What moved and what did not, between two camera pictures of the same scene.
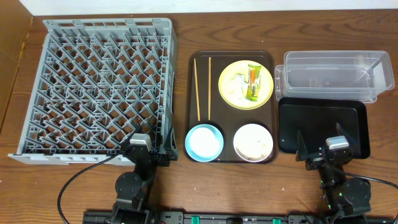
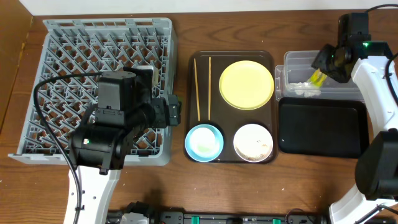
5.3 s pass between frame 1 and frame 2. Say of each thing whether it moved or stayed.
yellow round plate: stayed
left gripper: moved
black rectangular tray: stayed
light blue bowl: stayed
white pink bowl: stayed
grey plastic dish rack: stayed
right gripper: moved
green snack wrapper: moved
